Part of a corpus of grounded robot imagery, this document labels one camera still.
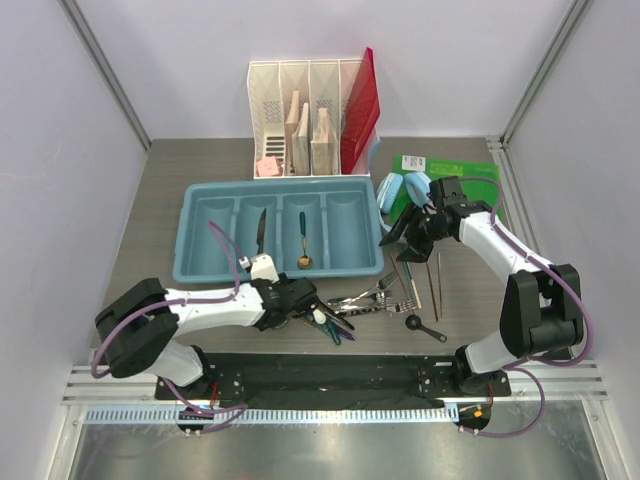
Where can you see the black knife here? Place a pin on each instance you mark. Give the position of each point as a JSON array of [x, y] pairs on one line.
[[260, 234]]

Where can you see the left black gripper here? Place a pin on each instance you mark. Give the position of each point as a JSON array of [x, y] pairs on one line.
[[279, 280]]

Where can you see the wooden board right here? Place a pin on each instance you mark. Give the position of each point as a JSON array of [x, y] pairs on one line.
[[322, 144]]

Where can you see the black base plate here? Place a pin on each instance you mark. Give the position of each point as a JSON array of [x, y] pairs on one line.
[[340, 382]]

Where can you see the silver fork right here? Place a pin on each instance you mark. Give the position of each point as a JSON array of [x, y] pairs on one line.
[[399, 307]]

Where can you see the white ceramic spoon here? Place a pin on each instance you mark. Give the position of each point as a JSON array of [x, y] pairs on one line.
[[319, 317]]

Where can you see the light wooden board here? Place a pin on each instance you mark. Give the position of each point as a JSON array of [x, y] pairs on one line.
[[291, 124]]

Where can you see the purple handled utensil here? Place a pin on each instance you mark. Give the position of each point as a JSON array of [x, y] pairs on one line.
[[342, 333]]

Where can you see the green cutting mat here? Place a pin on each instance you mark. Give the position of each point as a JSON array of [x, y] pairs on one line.
[[436, 168]]

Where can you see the blue plastic cutlery tray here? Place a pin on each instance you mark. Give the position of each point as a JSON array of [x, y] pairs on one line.
[[343, 230]]

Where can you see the silver fork upper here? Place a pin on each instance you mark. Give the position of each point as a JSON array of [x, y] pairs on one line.
[[381, 285]]

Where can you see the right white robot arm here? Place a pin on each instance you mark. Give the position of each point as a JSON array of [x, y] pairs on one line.
[[542, 309]]

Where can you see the wooden board middle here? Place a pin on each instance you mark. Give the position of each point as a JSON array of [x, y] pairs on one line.
[[300, 144]]

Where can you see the white file organizer rack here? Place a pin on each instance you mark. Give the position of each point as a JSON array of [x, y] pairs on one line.
[[323, 83]]

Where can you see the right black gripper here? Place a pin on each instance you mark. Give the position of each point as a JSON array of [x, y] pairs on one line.
[[418, 252]]

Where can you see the blue headphones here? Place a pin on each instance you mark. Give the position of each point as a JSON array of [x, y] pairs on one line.
[[417, 185]]

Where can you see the pink cube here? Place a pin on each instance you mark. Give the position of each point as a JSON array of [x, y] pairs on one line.
[[268, 167]]

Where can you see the patterned handle fork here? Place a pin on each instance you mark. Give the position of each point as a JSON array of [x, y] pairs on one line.
[[366, 310]]

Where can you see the black measuring spoon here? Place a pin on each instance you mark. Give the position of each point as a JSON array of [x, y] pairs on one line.
[[414, 323]]

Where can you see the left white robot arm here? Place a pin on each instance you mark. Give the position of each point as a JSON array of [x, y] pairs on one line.
[[138, 330]]

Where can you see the thin grey chopstick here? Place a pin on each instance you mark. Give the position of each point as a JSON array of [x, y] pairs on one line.
[[397, 271]]

